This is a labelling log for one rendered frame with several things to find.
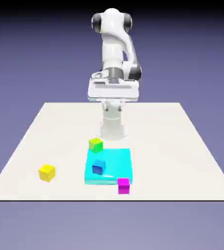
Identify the small magenta cube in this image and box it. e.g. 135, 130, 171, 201
117, 177, 131, 195

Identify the small yellow cube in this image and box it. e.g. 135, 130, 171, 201
38, 164, 56, 183

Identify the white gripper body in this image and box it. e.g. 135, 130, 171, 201
87, 77, 140, 103

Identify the small blue cube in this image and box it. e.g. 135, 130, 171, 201
91, 159, 106, 176

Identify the large cyan box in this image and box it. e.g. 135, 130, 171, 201
84, 148, 134, 186

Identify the small green cube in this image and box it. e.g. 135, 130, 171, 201
88, 137, 104, 154

